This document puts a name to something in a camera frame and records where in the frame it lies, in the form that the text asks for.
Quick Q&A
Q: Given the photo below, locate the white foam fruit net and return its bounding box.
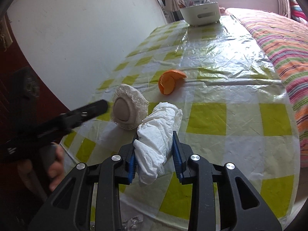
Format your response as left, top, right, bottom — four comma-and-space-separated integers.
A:
111, 84, 150, 131

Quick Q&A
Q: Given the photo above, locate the white plastic storage basket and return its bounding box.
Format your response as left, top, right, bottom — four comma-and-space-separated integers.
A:
179, 2, 221, 27

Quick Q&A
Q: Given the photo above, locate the striped bed blanket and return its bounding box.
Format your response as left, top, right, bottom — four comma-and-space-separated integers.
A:
225, 8, 308, 148

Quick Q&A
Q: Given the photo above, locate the orange peel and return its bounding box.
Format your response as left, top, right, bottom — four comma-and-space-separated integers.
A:
158, 69, 187, 95

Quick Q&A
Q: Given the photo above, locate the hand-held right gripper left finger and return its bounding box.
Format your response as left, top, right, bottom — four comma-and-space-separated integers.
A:
28, 135, 139, 231

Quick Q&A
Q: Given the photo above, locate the person's left hand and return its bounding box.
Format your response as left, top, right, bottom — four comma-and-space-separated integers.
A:
18, 143, 66, 193

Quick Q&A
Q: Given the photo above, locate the stack of folded quilts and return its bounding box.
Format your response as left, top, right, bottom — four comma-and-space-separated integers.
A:
289, 0, 308, 25

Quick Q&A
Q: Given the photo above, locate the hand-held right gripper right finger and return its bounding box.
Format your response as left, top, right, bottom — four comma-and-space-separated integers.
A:
172, 131, 282, 231

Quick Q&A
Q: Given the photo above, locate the white tissue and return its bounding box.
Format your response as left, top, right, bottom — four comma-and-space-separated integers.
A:
133, 102, 184, 187

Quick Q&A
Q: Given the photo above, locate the clear crumpled plastic wrapper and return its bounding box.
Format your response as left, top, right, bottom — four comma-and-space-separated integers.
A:
121, 217, 145, 231

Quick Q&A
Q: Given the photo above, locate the table with checkered cloth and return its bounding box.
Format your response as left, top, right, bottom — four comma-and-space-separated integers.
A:
59, 14, 302, 231

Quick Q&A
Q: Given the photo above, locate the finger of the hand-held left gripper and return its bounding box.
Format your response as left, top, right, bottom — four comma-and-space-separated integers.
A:
64, 99, 108, 128

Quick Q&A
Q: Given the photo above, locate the dark red wooden door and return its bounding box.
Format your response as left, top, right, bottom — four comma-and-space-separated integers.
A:
0, 12, 73, 231

